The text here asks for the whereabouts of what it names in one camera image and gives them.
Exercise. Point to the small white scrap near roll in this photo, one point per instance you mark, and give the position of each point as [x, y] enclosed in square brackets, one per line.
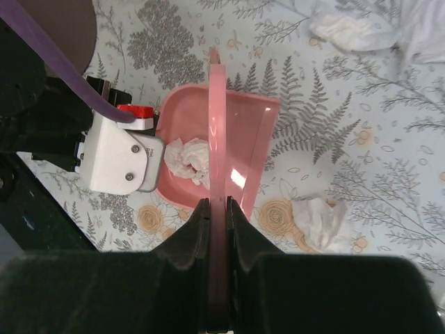
[189, 160]

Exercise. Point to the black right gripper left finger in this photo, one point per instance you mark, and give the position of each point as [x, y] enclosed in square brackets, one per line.
[160, 291]

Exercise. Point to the white paper scrap under gripper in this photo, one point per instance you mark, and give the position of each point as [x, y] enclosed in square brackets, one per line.
[323, 224]

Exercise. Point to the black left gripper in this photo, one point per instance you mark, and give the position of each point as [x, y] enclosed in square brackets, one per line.
[39, 114]

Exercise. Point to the floral table mat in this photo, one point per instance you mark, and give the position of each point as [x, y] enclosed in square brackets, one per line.
[350, 127]

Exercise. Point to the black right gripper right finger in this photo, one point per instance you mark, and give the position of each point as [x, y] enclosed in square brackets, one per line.
[275, 292]

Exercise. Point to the brown trash bin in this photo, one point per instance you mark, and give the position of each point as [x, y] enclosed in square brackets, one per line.
[71, 24]

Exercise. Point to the crumpled white paper scrap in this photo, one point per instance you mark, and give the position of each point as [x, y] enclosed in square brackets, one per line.
[419, 34]

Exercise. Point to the pink hand brush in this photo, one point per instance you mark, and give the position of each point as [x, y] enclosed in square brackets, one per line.
[218, 280]

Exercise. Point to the pink dustpan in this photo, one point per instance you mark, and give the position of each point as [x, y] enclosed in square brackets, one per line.
[250, 123]

